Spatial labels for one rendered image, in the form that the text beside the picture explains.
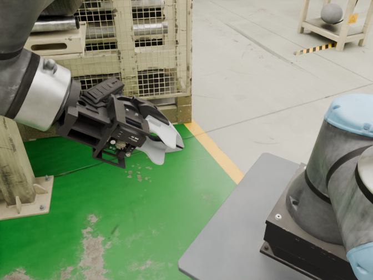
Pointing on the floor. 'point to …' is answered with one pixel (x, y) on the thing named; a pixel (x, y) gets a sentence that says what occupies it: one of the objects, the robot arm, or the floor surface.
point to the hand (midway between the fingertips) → (175, 141)
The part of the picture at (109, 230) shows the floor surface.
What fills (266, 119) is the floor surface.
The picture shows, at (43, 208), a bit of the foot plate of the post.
